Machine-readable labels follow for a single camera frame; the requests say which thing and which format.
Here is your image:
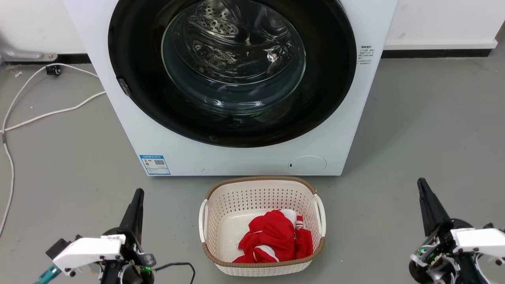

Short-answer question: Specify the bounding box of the teal connector cable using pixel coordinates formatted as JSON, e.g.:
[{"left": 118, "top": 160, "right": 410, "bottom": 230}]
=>
[{"left": 35, "top": 265, "right": 62, "bottom": 284}]

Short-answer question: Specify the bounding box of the red and white garment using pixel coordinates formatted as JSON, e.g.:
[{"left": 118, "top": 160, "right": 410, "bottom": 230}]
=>
[{"left": 232, "top": 209, "right": 314, "bottom": 263}]

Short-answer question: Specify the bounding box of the round white filter cover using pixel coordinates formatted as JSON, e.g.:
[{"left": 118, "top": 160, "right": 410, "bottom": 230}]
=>
[{"left": 288, "top": 155, "right": 327, "bottom": 175}]

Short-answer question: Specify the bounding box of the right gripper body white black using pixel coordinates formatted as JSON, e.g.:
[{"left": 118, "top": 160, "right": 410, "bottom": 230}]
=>
[{"left": 408, "top": 218, "right": 505, "bottom": 284}]

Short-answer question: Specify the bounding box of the blue energy label sticker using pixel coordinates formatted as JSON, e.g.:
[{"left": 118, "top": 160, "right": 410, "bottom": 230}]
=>
[{"left": 139, "top": 155, "right": 171, "bottom": 176}]

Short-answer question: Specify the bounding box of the cream perforated laundry basket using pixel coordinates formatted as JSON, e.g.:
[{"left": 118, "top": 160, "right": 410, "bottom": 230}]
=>
[{"left": 198, "top": 176, "right": 326, "bottom": 277}]

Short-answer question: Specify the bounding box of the small printed text sticker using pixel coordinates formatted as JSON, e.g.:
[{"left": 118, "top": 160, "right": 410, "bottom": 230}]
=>
[{"left": 357, "top": 45, "right": 374, "bottom": 65}]

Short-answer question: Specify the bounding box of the round black glass washer door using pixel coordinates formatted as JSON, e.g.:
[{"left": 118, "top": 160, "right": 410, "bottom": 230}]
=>
[{"left": 108, "top": 0, "right": 357, "bottom": 148}]

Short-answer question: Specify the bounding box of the white power cable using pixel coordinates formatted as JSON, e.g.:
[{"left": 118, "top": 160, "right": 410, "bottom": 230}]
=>
[{"left": 0, "top": 63, "right": 106, "bottom": 237}]

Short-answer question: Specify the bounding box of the thin black left gripper cable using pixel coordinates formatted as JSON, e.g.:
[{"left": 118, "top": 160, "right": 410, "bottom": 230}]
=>
[{"left": 152, "top": 262, "right": 196, "bottom": 284}]

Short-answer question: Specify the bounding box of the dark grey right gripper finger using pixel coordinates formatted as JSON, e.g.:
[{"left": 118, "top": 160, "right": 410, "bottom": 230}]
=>
[{"left": 417, "top": 177, "right": 452, "bottom": 237}]

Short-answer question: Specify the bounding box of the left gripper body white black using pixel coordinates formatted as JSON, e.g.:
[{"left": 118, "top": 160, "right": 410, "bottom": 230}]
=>
[{"left": 46, "top": 227, "right": 157, "bottom": 284}]

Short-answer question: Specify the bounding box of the white front-load washing machine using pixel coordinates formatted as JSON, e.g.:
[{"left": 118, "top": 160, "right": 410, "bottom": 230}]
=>
[{"left": 63, "top": 0, "right": 399, "bottom": 177}]

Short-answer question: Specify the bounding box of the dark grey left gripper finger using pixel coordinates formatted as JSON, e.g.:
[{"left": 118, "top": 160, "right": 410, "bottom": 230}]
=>
[{"left": 119, "top": 188, "right": 145, "bottom": 242}]

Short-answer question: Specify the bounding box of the grey drain hose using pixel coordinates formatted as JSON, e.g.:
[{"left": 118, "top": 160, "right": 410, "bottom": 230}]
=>
[{"left": 0, "top": 37, "right": 58, "bottom": 63}]

